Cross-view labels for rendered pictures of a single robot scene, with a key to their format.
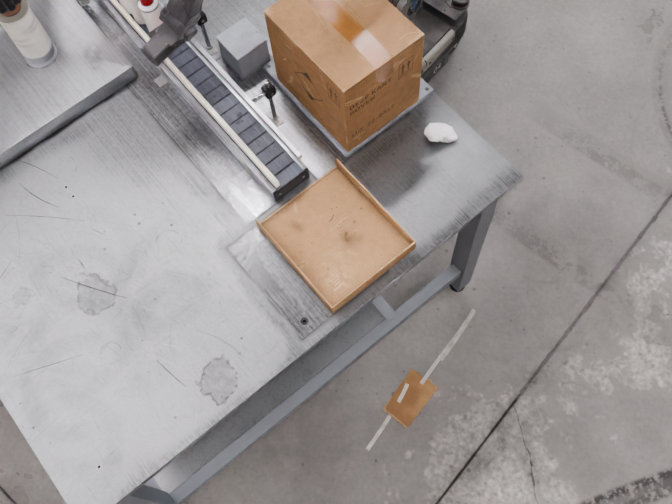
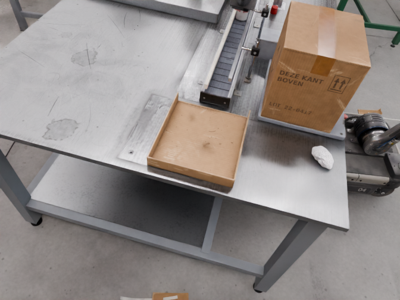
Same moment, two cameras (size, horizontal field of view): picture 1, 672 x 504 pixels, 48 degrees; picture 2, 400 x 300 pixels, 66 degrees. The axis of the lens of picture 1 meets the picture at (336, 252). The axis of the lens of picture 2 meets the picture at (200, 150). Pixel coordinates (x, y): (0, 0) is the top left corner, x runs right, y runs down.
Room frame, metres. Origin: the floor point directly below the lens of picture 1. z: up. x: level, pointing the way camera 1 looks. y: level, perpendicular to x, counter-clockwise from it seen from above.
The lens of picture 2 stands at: (0.23, -0.43, 1.58)
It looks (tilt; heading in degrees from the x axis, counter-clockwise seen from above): 51 degrees down; 40
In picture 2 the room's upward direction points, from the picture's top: 8 degrees clockwise
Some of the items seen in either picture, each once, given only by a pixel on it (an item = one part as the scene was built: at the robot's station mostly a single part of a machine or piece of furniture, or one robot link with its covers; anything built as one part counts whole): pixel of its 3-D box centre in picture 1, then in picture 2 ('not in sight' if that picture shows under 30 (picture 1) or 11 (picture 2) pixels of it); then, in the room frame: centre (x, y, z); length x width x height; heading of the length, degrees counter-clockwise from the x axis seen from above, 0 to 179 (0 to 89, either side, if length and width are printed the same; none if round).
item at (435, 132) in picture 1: (440, 133); (322, 156); (0.98, -0.31, 0.85); 0.08 x 0.07 x 0.04; 45
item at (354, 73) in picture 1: (345, 58); (310, 66); (1.14, -0.09, 0.99); 0.30 x 0.24 x 0.27; 32
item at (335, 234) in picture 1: (335, 233); (202, 135); (0.74, 0.00, 0.85); 0.30 x 0.26 x 0.04; 32
